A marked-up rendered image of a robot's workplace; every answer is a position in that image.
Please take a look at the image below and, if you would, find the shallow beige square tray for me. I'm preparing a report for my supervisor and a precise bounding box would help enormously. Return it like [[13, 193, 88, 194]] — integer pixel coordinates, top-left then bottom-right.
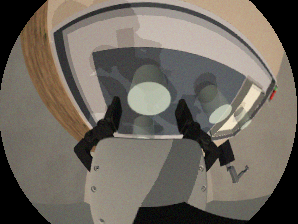
[[209, 79, 266, 137]]

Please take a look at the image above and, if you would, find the clear glass cylinder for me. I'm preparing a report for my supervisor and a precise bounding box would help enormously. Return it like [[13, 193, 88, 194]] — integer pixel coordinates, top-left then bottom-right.
[[234, 107, 251, 129], [132, 116, 155, 139], [198, 85, 232, 123], [127, 65, 171, 115]]

